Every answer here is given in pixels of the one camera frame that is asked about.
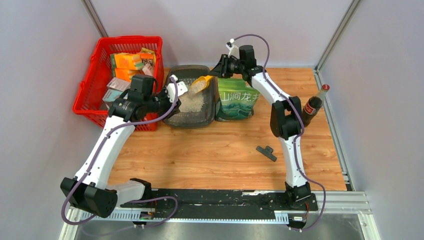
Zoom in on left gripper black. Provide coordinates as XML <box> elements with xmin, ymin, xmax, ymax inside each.
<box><xmin>143</xmin><ymin>85</ymin><xmax>181</xmax><ymax>121</ymax></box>

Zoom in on dark cola bottle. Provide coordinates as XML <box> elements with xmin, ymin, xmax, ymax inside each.
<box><xmin>302</xmin><ymin>84</ymin><xmax>330</xmax><ymax>128</ymax></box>

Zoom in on yellow patterned packet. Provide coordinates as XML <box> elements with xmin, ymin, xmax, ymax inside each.
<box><xmin>138</xmin><ymin>47</ymin><xmax>157</xmax><ymax>68</ymax></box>

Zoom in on grey litter box tray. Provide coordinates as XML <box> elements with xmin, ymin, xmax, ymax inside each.
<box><xmin>163</xmin><ymin>64</ymin><xmax>218</xmax><ymax>128</ymax></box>

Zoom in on orange sponge pack upper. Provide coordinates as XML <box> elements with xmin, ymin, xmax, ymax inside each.
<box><xmin>110</xmin><ymin>52</ymin><xmax>144</xmax><ymax>70</ymax></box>

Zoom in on orange sponge pack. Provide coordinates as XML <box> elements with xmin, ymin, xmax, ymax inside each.
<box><xmin>112</xmin><ymin>68</ymin><xmax>143</xmax><ymax>82</ymax></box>
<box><xmin>110</xmin><ymin>52</ymin><xmax>144</xmax><ymax>70</ymax></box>

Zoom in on orange sponge pack lower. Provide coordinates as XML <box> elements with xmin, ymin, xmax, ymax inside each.
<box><xmin>112</xmin><ymin>68</ymin><xmax>143</xmax><ymax>82</ymax></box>

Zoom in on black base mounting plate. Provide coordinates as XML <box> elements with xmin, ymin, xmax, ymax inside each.
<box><xmin>122</xmin><ymin>188</ymin><xmax>319</xmax><ymax>220</ymax></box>

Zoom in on red plastic shopping basket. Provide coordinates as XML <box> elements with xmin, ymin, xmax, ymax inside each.
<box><xmin>72</xmin><ymin>35</ymin><xmax>164</xmax><ymax>128</ymax></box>

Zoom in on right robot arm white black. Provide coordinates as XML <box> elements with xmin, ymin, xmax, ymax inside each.
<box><xmin>209</xmin><ymin>45</ymin><xmax>312</xmax><ymax>210</ymax></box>

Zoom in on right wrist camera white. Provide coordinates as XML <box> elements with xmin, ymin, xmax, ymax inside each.
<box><xmin>225</xmin><ymin>38</ymin><xmax>240</xmax><ymax>59</ymax></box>

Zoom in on aluminium frame rail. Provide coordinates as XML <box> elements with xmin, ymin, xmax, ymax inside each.
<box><xmin>59</xmin><ymin>187</ymin><xmax>380</xmax><ymax>240</ymax></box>

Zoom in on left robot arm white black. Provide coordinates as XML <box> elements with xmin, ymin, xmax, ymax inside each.
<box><xmin>60</xmin><ymin>74</ymin><xmax>188</xmax><ymax>218</ymax></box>

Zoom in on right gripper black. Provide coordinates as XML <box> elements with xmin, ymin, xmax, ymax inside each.
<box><xmin>209</xmin><ymin>54</ymin><xmax>245</xmax><ymax>78</ymax></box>

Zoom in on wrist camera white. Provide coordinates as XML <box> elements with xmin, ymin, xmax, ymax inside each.
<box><xmin>166</xmin><ymin>74</ymin><xmax>189</xmax><ymax>105</ymax></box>
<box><xmin>225</xmin><ymin>38</ymin><xmax>240</xmax><ymax>59</ymax></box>

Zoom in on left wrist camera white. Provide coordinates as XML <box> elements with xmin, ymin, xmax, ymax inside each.
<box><xmin>166</xmin><ymin>74</ymin><xmax>189</xmax><ymax>105</ymax></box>

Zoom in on pink grey box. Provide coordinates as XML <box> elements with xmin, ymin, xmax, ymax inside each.
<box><xmin>106</xmin><ymin>77</ymin><xmax>131</xmax><ymax>92</ymax></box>

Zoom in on yellow plastic scoop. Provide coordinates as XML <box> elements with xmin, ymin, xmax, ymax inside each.
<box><xmin>188</xmin><ymin>75</ymin><xmax>214</xmax><ymax>95</ymax></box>

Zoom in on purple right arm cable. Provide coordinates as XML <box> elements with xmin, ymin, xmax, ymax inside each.
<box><xmin>231</xmin><ymin>34</ymin><xmax>327</xmax><ymax>232</ymax></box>

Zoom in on teal grey box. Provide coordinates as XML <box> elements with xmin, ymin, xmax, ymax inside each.
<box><xmin>102</xmin><ymin>89</ymin><xmax>123</xmax><ymax>104</ymax></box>

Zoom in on green litter bag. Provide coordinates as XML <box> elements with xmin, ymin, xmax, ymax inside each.
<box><xmin>214</xmin><ymin>78</ymin><xmax>261</xmax><ymax>122</ymax></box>

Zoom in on black bag clip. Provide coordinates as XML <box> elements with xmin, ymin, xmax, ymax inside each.
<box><xmin>256</xmin><ymin>145</ymin><xmax>277</xmax><ymax>162</ymax></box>

